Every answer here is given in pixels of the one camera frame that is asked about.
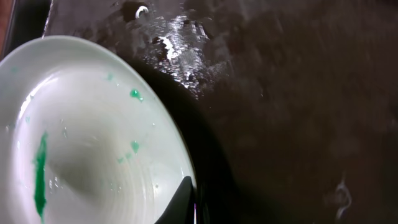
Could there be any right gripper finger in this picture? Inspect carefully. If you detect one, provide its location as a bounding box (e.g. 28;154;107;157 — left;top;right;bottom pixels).
155;176;195;224

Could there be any white plate top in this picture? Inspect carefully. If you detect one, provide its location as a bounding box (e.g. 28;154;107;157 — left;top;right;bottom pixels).
1;35;197;223

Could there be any dark brown serving tray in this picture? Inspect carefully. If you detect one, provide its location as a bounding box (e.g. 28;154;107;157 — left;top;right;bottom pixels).
3;0;397;223

